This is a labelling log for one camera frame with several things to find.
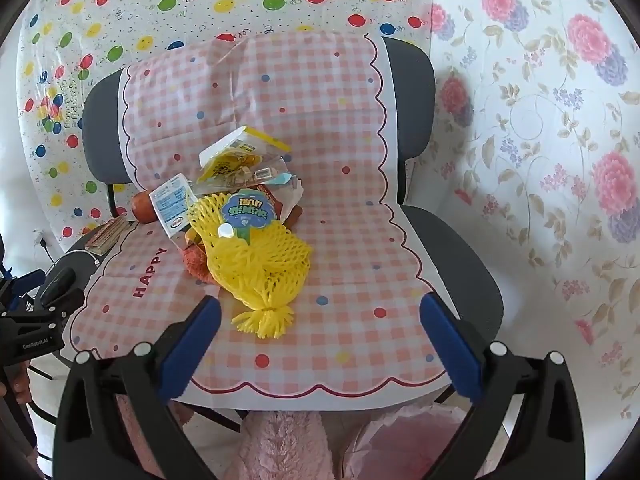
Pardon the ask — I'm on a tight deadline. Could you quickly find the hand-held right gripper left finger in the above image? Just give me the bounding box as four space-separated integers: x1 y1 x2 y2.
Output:
52 296 223 480

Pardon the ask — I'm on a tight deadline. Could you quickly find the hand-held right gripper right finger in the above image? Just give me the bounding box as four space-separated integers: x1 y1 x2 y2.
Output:
419 291 587 480

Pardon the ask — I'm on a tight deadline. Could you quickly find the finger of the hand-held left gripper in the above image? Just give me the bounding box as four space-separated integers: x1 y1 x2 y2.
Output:
40 266 77 306
45 287 86 322

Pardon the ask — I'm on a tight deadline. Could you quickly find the yellow foam net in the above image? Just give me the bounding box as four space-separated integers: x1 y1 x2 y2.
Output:
186 191 313 338

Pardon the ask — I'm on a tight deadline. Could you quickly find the person's left hand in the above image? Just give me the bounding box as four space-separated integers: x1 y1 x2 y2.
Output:
7 360 33 406

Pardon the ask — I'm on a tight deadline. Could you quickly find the brown striped object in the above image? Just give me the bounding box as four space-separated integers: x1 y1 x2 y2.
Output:
84 216 132 256

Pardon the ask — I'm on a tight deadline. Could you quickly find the orange plush cloth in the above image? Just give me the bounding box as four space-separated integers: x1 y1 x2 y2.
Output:
181 240 223 286

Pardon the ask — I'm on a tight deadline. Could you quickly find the red apple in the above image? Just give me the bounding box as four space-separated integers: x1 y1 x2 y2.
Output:
131 191 162 224

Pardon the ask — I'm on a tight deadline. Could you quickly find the white blue labelled packet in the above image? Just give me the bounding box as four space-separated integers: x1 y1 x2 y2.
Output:
149 174 198 235

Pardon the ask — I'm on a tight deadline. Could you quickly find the pink fluffy garment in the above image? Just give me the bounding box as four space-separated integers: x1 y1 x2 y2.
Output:
115 392 336 480

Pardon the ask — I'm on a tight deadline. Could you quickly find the clear plastic wrapper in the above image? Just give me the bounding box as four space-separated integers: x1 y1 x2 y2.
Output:
235 160 301 196

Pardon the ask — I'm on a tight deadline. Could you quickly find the yellow white snack box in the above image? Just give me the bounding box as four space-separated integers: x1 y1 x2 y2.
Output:
197 126 292 186

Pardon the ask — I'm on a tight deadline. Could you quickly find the floral print cloth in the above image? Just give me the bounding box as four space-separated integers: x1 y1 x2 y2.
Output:
400 0 640 421

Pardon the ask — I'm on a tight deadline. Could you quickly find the pink checkered dotted cloth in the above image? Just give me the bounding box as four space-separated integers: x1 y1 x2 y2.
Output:
70 30 451 401

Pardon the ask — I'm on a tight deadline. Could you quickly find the grey office chair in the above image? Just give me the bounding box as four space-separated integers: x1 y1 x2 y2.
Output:
42 35 503 436

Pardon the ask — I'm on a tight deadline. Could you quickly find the balloon print sheet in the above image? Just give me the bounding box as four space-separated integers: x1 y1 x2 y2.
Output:
17 0 436 256

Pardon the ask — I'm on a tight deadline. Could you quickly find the white cable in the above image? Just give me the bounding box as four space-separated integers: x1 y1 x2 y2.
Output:
44 242 103 267

